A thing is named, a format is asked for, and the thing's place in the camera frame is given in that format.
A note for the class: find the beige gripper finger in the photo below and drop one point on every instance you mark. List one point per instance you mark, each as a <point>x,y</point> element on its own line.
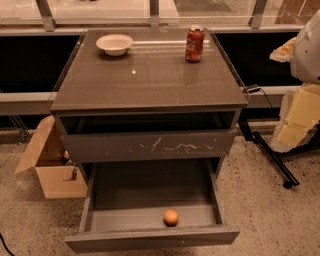
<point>299,113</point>
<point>283,53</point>

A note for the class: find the orange fruit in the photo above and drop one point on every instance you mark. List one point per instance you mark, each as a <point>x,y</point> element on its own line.
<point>171,217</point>

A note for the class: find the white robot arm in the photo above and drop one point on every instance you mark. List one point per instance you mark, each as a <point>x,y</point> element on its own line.
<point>305,59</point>

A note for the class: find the scratched grey top drawer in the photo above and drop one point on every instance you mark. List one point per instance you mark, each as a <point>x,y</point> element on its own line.
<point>141,146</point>

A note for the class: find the grey drawer cabinet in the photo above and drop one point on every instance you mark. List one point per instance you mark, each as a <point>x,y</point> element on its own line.
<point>152,88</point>

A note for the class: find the open grey middle drawer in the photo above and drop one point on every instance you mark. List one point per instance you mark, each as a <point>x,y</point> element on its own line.
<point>126,202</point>

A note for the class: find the black plug on ledge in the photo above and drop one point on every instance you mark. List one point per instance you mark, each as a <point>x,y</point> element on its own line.
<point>251,89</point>

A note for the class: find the black metal stand leg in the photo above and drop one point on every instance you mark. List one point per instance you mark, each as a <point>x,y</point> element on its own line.
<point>289,180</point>

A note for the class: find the red soda can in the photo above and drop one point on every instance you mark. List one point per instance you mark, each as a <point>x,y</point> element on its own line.
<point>194,43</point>

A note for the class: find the white paper bowl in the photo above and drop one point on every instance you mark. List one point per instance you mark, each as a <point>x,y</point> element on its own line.
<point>114,44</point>

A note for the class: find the open cardboard box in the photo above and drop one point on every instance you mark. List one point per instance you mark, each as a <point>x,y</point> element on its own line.
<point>45,153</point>

